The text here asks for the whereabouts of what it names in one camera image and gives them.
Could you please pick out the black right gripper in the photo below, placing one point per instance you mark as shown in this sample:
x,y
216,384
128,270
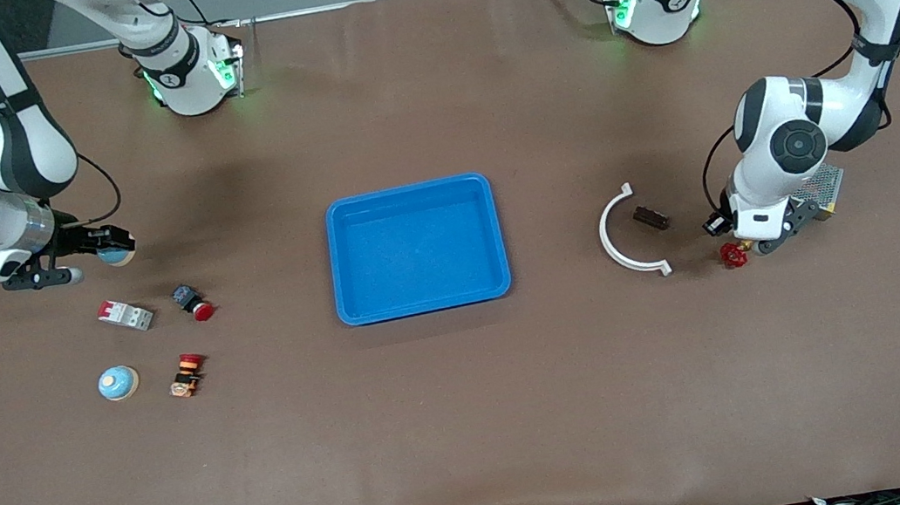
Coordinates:
x,y
74,241

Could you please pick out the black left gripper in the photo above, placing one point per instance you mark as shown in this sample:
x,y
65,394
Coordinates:
x,y
715,224

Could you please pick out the dark brown cylindrical capacitor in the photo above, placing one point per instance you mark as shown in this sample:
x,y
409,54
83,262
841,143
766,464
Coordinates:
x,y
713,229
651,218

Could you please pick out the light blue desk bell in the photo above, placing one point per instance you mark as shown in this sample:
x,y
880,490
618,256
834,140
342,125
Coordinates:
x,y
119,383
120,255

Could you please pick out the brass valve red handwheel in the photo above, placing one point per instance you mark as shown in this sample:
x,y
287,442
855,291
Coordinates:
x,y
733,254

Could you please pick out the white red circuit breaker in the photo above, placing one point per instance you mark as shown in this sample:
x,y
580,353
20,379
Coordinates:
x,y
126,316

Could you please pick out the metal mesh power supply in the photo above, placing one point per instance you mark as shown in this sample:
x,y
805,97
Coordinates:
x,y
830,186

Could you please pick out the red button blue black base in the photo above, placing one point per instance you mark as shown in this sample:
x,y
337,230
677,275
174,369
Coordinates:
x,y
201,311

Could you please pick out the red orange push button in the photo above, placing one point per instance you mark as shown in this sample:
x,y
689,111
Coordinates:
x,y
187,376

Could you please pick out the blue plastic tray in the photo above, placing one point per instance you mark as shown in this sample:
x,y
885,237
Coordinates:
x,y
414,249

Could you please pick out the brown table mat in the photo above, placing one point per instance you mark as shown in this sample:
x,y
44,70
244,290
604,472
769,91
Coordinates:
x,y
473,416

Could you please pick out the white curved plastic bracket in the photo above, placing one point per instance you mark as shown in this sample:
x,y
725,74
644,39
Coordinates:
x,y
603,233

